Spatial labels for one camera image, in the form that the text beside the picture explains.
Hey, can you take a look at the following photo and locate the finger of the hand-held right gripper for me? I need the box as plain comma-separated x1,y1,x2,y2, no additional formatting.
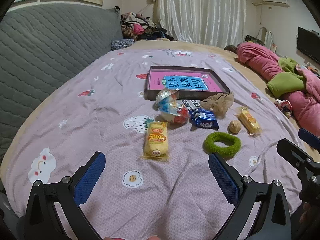
298,128,320,150
277,138,314,173

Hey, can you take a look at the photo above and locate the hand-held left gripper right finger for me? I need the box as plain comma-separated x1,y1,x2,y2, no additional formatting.
208,152,292,240

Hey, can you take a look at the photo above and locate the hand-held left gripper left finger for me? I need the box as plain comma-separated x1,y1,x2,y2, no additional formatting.
24,151,107,240

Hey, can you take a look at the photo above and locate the green fuzzy hair scrunchie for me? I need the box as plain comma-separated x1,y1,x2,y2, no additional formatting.
203,131,242,159

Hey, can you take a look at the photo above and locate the small yellow cake packet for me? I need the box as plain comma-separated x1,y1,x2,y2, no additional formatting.
235,107,262,137

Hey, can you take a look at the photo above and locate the walnut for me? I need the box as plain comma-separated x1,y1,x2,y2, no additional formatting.
228,120,242,134

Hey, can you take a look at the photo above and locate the blue cookie packet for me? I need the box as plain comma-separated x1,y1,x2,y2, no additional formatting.
189,108,220,131

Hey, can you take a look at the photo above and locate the large yellow cake packet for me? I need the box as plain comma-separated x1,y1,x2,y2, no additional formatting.
142,121,171,161

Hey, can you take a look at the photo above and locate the beige organza hair scrunchie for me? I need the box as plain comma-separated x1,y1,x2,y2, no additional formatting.
199,91,234,117

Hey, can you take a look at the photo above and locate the red egg toy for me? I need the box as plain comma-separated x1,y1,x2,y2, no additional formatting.
159,102,190,125

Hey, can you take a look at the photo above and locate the blue white egg toy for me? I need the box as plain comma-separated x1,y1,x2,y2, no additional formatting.
155,88,179,108

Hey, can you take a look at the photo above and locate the shallow brown cardboard box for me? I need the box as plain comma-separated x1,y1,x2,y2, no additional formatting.
144,66,231,101

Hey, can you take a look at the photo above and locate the small red white toy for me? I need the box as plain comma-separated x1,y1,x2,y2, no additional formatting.
274,99,293,118

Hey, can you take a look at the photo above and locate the lilac strawberry printed blanket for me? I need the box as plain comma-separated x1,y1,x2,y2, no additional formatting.
4,48,309,240

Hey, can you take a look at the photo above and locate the green fleece blanket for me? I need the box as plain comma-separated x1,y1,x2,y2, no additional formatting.
266,57,310,98

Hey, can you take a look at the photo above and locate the pink quilt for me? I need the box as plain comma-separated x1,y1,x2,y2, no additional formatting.
237,42,320,135

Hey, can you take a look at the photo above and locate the black television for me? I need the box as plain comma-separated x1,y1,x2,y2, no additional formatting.
297,26,320,64

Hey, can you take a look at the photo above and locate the black yellow bag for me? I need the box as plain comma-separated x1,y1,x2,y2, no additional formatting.
244,34,264,46

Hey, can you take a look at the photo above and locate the dark brown cloth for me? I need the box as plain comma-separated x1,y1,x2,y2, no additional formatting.
223,44,241,55

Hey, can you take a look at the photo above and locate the grey quilted headboard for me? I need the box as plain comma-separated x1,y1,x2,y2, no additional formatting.
0,4,123,160

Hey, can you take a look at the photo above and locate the dark floral cloth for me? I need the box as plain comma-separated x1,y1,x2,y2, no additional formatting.
111,39,135,51

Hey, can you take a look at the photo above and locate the pile of clothes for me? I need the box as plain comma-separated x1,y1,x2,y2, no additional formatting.
121,12,175,41

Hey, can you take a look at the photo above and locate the white curtain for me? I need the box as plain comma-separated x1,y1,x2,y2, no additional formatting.
153,0,247,48

